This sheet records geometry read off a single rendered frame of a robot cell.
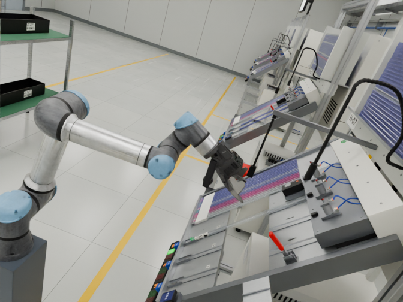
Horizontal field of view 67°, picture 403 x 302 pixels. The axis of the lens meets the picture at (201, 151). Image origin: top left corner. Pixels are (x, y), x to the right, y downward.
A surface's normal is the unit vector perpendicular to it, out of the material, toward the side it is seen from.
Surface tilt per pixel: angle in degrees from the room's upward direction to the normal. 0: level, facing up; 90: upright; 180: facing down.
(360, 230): 90
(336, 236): 90
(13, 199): 8
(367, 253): 90
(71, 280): 0
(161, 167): 90
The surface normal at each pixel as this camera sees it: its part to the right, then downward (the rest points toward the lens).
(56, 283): 0.29, -0.86
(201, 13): -0.21, 0.37
